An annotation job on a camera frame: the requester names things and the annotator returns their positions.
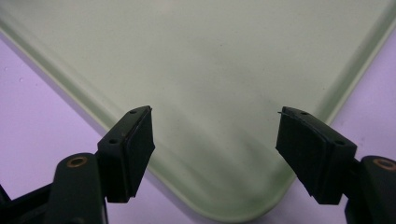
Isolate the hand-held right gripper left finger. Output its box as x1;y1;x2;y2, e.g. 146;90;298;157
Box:
96;105;156;204

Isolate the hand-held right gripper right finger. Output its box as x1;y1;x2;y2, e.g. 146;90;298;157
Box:
275;105;359;205

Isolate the pale green plastic tray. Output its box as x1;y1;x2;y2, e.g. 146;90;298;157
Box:
0;0;396;224

